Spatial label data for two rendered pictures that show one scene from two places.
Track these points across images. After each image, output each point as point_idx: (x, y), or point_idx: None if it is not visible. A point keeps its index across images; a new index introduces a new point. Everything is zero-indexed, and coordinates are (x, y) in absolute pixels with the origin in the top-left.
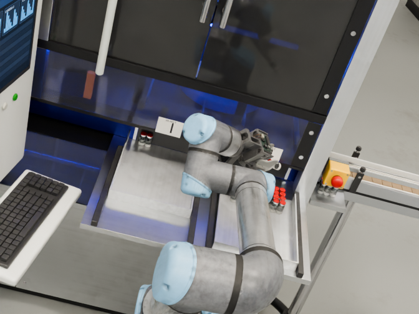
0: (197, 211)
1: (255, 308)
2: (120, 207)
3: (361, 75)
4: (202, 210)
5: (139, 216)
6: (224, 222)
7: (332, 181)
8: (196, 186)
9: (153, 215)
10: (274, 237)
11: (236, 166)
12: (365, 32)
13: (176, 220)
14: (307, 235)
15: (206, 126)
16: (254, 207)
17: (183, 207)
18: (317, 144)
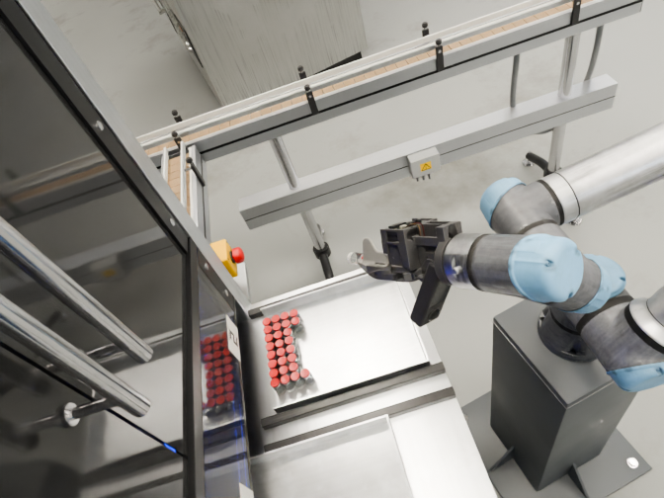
0: (376, 410)
1: None
2: None
3: (145, 155)
4: (360, 410)
5: (440, 493)
6: (365, 373)
7: (241, 259)
8: (604, 270)
9: (421, 473)
10: (352, 310)
11: (525, 224)
12: (98, 106)
13: (407, 435)
14: (320, 282)
15: (567, 238)
16: (628, 155)
17: (372, 439)
18: (212, 265)
